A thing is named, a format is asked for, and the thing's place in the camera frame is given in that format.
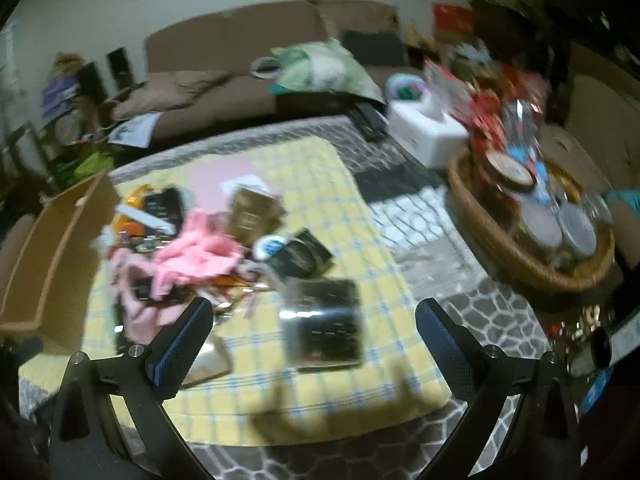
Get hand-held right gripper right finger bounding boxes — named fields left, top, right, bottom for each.
left=415, top=297, right=583, bottom=480

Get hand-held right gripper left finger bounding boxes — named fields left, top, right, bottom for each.
left=50, top=296, right=216, bottom=480

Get brown cardboard box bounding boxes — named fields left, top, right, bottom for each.
left=0, top=172, right=121, bottom=356

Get pale pink fluffy cloth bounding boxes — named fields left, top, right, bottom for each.
left=110, top=255, right=176, bottom=341

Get pink rose cloth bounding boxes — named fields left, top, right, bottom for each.
left=155, top=210, right=241, bottom=301

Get wicker basket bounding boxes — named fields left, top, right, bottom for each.
left=447, top=152, right=616, bottom=293

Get glossy black box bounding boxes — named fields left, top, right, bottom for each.
left=280, top=277, right=366, bottom=373

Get orange card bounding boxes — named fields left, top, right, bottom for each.
left=112, top=215, right=151, bottom=241

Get white cream tube blue label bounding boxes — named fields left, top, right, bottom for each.
left=252, top=234, right=291, bottom=263

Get white nail file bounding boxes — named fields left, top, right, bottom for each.
left=116, top=204, right=177, bottom=236

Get black booklet gold print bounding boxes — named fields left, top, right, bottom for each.
left=142, top=187, right=183, bottom=226

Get black pouch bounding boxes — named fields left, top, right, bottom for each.
left=267, top=230, right=335, bottom=281

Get purple lid jar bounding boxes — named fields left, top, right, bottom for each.
left=520, top=202, right=563, bottom=251

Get pink box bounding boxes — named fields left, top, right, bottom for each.
left=187, top=157, right=266, bottom=208

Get grey lid jar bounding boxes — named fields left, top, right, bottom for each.
left=555, top=202, right=598, bottom=256

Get brown lid round tin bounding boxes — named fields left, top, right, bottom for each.
left=482, top=150, right=536, bottom=191

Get yellow checked cloth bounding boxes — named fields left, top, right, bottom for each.
left=20, top=135, right=453, bottom=446

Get white tissue box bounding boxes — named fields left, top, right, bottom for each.
left=387, top=100, right=471, bottom=168

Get white papers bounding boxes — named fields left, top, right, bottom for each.
left=107, top=112, right=163, bottom=148

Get brown pillow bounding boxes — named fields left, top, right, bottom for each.
left=112, top=70, right=231, bottom=121

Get pile of red snack packets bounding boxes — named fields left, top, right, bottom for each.
left=425, top=57, right=551, bottom=156

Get cluttered shelf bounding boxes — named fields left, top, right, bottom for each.
left=40, top=52, right=108, bottom=161

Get round purple green toy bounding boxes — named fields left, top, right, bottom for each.
left=385, top=72, right=431, bottom=106

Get black speaker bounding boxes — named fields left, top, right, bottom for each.
left=106, top=47, right=132, bottom=88

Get beige armchair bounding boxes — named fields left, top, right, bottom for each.
left=540, top=40, right=640, bottom=271

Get green and white plastic bag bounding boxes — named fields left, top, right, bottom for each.
left=249, top=40, right=386, bottom=103

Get brown sofa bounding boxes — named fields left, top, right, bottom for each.
left=107, top=0, right=431, bottom=146

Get red packet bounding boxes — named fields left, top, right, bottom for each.
left=432, top=4, right=476, bottom=36

